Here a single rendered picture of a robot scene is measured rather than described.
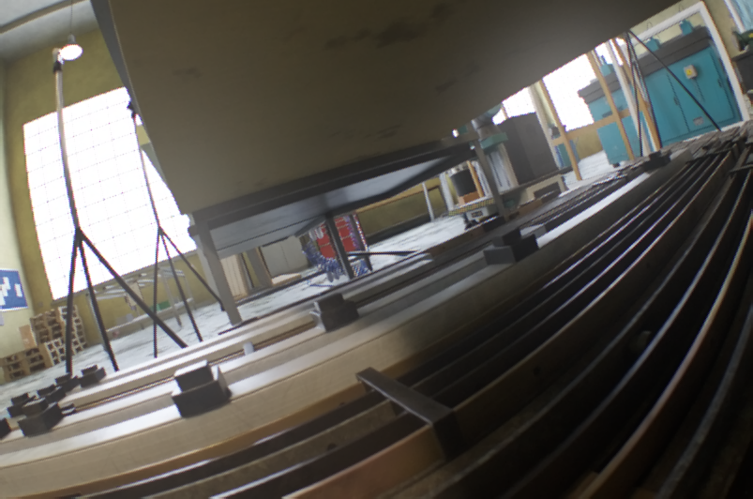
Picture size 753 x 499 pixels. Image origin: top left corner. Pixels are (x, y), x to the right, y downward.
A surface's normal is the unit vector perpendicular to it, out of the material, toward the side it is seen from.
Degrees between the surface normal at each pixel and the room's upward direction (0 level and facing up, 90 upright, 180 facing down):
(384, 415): 90
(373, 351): 90
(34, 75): 90
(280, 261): 90
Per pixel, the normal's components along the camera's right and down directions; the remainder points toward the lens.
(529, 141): 0.40, -0.16
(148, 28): 0.34, 0.94
